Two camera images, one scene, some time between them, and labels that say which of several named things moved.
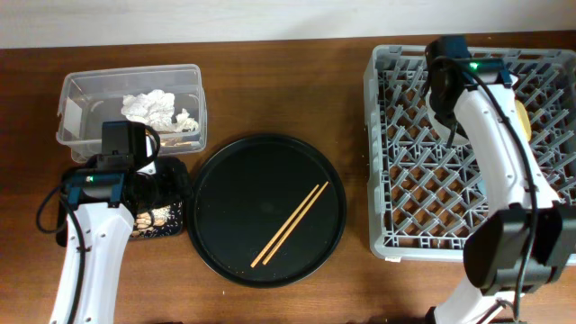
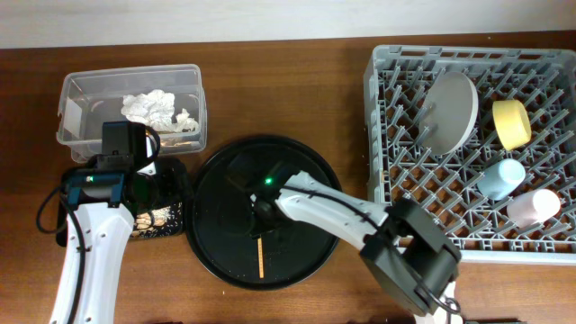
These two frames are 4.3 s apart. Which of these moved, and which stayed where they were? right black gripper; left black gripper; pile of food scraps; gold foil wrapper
Moved: right black gripper
Stayed: gold foil wrapper; left black gripper; pile of food scraps
